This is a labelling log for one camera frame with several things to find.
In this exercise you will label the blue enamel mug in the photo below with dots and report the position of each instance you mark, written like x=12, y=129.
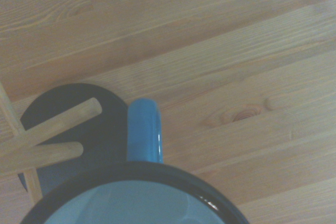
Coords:
x=143, y=129

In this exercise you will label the wooden mug tree black base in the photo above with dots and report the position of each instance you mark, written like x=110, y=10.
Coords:
x=105, y=129

